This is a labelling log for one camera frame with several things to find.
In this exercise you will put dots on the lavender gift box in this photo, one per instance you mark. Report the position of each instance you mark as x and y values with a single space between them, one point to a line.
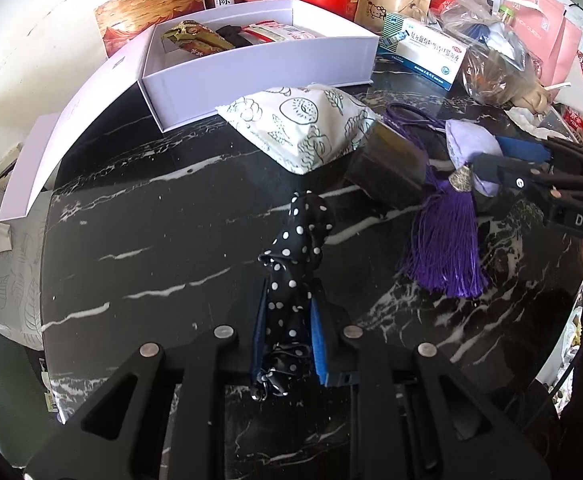
271 70

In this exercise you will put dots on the large white pouch orange artwork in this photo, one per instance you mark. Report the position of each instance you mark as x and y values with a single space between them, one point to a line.
141 15

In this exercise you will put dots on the lavender sachet purple tassel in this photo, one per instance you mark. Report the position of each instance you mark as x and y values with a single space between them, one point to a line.
446 230

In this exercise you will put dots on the beige ceramic figurine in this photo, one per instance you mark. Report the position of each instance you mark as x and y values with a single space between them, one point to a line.
526 96

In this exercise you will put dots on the white leaf print packet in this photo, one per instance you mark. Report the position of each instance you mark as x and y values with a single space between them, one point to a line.
296 120

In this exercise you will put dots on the red white snack packet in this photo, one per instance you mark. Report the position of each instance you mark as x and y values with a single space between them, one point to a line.
281 32

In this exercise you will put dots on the white plastic spoon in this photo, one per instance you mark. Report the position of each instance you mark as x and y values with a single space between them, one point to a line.
557 87

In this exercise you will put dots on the small red snack packet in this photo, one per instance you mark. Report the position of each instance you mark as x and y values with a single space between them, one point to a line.
579 121

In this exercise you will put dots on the crumpled white tissue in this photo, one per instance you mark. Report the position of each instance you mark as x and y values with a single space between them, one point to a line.
526 119

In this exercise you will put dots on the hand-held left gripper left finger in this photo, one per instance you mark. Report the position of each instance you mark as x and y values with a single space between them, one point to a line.
259 332

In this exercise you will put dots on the white blue medicine box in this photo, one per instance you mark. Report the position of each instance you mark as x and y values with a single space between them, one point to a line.
421 52

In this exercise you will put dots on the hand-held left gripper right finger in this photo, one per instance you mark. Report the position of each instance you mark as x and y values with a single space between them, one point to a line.
320 342

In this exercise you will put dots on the brown nut snack packet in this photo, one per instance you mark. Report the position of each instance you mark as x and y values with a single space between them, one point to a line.
181 32

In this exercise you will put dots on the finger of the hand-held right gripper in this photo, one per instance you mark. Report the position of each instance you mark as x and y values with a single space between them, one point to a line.
491 169
521 147

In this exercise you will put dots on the clear plastic bag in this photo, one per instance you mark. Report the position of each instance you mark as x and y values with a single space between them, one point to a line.
496 55

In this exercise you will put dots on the pink paper bag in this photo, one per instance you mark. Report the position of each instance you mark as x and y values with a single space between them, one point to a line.
541 20

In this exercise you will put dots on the black polka dot scarf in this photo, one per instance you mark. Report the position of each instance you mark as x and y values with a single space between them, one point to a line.
296 240

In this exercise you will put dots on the leaf pattern grey cushion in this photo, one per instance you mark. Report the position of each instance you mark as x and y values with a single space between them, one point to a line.
11 290

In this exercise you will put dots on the smoky clear plastic case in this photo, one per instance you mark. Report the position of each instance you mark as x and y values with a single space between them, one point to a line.
386 165

